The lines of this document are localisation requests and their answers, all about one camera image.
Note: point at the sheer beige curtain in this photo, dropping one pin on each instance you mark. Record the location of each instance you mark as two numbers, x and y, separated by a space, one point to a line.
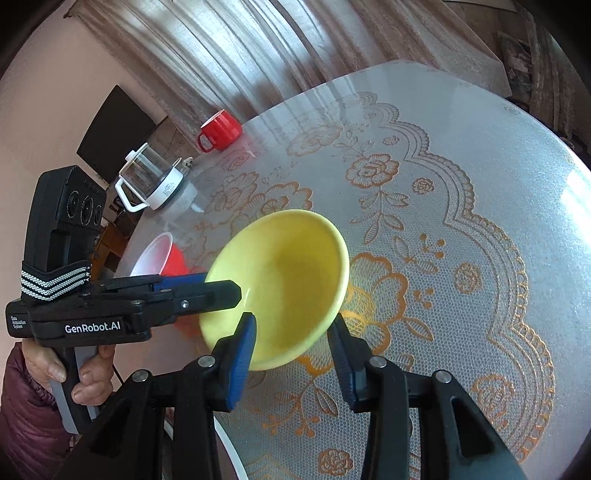
277 50

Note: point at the person's left hand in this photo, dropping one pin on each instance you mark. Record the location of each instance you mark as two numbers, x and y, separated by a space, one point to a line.
90 383

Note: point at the yellow bowl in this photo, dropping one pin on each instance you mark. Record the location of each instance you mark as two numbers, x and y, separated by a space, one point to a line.
286 277

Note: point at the white electric kettle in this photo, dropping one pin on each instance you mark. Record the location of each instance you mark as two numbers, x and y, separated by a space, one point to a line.
157 184

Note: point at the white printed plate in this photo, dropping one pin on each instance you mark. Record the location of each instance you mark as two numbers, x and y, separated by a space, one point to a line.
232 445

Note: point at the lace patterned tablecloth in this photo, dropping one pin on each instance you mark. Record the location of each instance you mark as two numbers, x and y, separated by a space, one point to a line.
461 230

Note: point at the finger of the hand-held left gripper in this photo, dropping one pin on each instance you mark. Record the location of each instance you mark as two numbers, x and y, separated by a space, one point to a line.
180 282
207 297

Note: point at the red mug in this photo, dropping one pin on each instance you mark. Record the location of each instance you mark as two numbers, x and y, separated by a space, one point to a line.
222 131

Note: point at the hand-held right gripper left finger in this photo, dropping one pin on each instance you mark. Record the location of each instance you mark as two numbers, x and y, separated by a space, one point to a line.
240 364

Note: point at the black television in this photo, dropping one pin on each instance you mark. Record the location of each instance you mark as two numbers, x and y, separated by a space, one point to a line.
117 134

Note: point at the red plastic cup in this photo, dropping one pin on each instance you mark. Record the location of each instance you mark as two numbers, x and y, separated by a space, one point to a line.
173 261

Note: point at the person's left forearm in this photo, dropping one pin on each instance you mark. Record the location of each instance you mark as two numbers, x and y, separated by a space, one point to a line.
27 415

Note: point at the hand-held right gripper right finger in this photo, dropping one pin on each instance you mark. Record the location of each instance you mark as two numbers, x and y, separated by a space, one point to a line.
344 364

